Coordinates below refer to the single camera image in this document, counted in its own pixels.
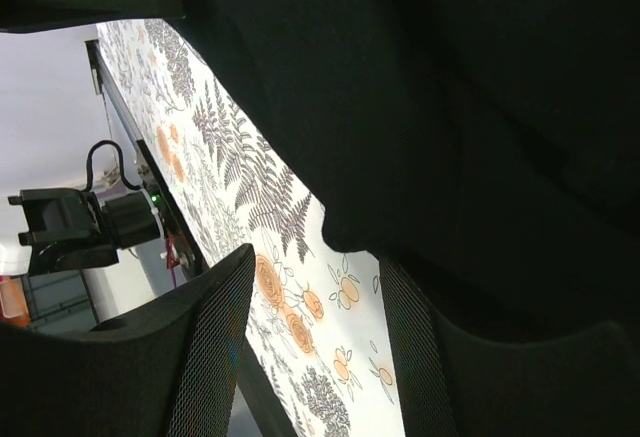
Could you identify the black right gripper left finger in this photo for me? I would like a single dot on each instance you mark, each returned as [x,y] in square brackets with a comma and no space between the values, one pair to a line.
[166,368]

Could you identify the floral patterned table mat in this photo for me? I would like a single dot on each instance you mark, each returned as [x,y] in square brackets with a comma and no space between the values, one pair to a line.
[316,324]

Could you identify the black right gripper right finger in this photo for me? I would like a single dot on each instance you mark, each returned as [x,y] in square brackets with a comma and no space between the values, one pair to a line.
[453,383]

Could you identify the black t-shirt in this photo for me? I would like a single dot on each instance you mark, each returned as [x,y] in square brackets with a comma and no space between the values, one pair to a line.
[491,146]

